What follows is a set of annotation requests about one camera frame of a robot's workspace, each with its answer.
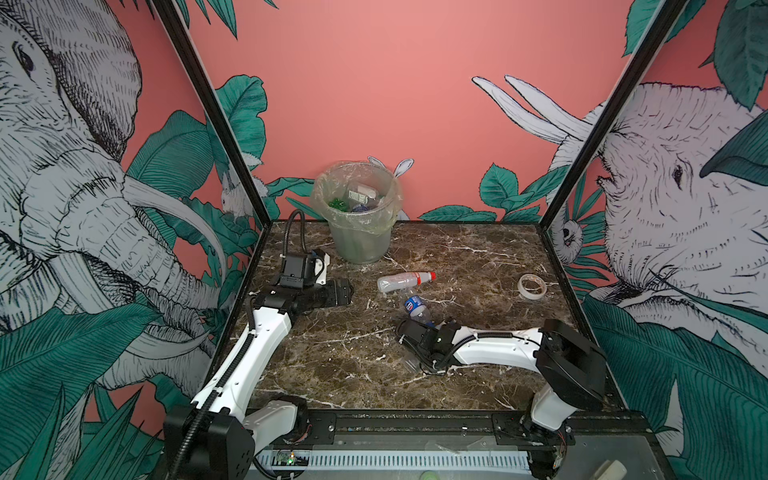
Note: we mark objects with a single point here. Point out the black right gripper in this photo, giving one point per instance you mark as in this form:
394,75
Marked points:
427,370

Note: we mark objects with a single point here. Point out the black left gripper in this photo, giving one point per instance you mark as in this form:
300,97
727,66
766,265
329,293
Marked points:
332,297

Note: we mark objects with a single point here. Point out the small bottle blue label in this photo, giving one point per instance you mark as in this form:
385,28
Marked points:
418,310

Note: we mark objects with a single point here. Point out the clear bottle red cap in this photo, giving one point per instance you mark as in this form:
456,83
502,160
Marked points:
405,280

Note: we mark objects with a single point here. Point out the green bottle yellow cap front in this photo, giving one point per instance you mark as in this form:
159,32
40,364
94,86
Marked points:
339,204

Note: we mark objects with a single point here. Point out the clear bottle green cap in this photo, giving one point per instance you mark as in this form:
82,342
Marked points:
411,363

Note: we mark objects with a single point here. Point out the clear bottle green white label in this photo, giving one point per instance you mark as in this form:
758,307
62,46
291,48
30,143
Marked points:
362,194

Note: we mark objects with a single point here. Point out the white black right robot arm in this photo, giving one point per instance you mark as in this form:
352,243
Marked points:
573,367

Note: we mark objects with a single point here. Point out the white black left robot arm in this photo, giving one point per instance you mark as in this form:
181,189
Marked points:
213,437

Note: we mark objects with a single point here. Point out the clear plastic bin liner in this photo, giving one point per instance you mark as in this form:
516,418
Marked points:
375,217

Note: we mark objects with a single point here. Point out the roll of clear tape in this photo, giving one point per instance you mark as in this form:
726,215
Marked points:
532,287

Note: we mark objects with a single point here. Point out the small circuit board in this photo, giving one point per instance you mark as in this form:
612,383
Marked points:
285,459

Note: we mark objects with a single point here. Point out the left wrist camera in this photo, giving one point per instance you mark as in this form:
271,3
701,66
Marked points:
302,271

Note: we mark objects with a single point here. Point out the white slotted cable duct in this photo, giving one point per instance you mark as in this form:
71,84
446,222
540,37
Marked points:
515,462

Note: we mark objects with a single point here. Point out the black front rail frame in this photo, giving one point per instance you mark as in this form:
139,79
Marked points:
506,427

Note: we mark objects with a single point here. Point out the black right corner post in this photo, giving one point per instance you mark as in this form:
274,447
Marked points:
661,23

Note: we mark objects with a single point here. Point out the black corner post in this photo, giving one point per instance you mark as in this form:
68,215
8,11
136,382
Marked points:
661,23
173,24

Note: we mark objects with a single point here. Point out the black left corner post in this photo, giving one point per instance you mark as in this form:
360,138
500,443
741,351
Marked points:
173,24

